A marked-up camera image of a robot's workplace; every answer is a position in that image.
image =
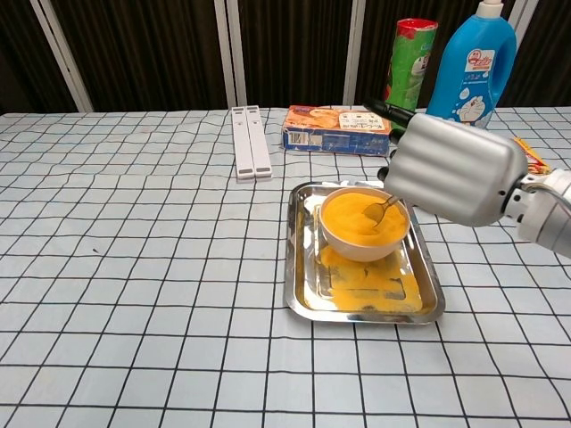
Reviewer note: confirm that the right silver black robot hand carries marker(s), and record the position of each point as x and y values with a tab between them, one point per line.
455	169

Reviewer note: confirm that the small metal spoon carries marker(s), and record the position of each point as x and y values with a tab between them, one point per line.
372	209

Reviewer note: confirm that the bowl of yellow powder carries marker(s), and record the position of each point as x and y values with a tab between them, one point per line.
352	236

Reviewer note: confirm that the yellow curry box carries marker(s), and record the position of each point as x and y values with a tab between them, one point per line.
537	162

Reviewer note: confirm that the blue detergent pump bottle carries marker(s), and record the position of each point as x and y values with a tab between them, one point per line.
459	67

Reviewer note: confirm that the green chips can red lid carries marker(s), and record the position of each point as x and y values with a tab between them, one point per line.
406	67

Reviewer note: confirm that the orange blue food box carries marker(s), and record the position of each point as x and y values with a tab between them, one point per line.
334	134

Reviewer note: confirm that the rectangular steel tray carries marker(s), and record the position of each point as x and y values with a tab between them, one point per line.
357	290

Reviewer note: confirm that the white folded flat stand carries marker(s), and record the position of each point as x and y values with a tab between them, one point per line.
250	142

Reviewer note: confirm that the blue checked tablecloth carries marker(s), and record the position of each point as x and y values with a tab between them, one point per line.
134	267

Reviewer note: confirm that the dark folding screen white frame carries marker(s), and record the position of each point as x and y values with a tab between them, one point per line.
156	44

